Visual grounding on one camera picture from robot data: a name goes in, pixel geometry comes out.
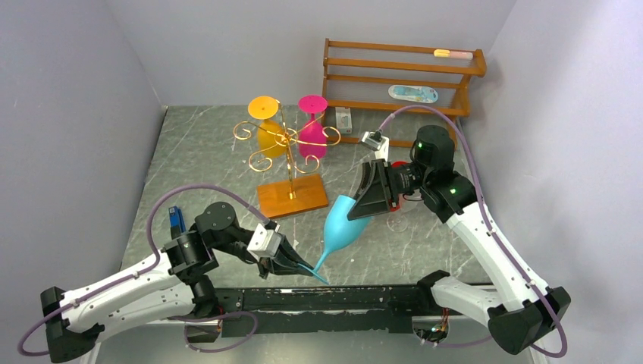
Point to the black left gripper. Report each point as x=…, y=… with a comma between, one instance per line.
x=278, y=263

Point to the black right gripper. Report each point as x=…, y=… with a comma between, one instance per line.
x=381, y=182

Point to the light blue wine glass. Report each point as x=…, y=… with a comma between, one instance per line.
x=339, y=232

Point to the pink wine glass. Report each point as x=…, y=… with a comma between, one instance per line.
x=312, y=141

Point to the gold wire wine glass rack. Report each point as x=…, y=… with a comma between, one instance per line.
x=303, y=190

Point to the orange wine glass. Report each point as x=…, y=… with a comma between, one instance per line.
x=263, y=108

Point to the red wine glass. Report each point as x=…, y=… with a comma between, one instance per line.
x=399, y=164

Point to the clear wine glass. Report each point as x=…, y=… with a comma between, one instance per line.
x=397, y=220

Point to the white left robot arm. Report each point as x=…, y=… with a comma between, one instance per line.
x=172, y=282

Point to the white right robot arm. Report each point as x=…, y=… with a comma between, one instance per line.
x=523, y=308

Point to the small white box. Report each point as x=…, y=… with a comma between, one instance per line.
x=343, y=119

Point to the brown wooden shelf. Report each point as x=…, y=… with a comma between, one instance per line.
x=385, y=77

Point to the light blue packaged item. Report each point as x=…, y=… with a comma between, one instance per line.
x=422, y=94

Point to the blue black clip tool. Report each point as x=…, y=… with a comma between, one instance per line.
x=177, y=223

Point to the yellow pink tube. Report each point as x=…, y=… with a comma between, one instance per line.
x=446, y=53

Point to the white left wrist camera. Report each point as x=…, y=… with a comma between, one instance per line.
x=265, y=241

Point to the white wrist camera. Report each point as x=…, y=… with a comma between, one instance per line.
x=376, y=142
x=265, y=241

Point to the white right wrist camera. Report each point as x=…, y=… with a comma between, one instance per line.
x=376, y=142

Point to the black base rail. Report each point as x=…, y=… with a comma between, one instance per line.
x=393, y=308

